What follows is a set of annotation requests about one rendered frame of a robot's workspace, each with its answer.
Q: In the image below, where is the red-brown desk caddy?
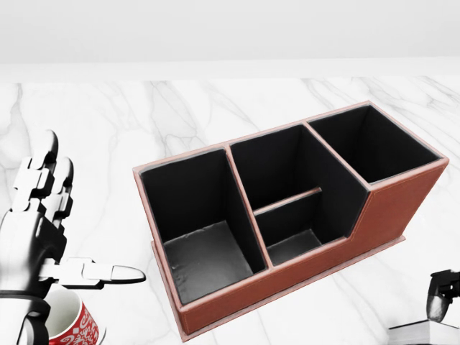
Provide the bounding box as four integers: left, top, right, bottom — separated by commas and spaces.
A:
132, 101, 450, 343

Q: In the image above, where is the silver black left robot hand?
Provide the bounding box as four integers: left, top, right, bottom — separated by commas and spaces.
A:
0, 129, 147, 297

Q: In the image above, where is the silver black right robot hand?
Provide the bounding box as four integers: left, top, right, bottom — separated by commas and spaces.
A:
425, 269, 460, 322

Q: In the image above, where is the red white patterned mug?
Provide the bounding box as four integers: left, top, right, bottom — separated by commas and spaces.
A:
45, 288, 107, 345

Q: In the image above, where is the dark covered book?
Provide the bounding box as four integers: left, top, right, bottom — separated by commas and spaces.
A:
389, 317, 460, 345

